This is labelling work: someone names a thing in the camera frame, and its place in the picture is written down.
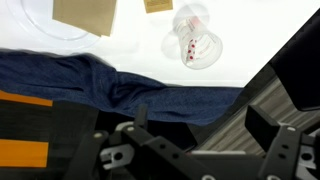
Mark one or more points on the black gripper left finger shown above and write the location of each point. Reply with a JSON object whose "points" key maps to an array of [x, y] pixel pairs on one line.
{"points": [[141, 116]]}

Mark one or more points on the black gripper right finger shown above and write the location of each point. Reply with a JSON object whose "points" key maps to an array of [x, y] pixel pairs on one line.
{"points": [[263, 130]]}

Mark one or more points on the grey marker with red dots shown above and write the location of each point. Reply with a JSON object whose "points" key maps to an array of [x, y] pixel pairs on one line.
{"points": [[191, 50]]}

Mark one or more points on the clear plastic measuring cup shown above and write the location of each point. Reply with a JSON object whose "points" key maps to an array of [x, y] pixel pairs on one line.
{"points": [[208, 50]]}

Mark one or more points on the blue denim cloth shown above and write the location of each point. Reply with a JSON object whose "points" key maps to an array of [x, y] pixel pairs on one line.
{"points": [[100, 86]]}

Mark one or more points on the black chair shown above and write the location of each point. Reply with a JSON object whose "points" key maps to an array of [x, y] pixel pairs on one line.
{"points": [[300, 73], [70, 120]]}

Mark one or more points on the small brown paper packet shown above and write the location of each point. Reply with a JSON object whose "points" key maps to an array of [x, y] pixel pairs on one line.
{"points": [[158, 5]]}

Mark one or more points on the brown paper napkin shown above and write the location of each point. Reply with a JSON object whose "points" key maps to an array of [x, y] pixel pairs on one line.
{"points": [[86, 15]]}

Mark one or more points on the clear plastic plate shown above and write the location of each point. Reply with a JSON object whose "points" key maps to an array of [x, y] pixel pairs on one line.
{"points": [[36, 23]]}

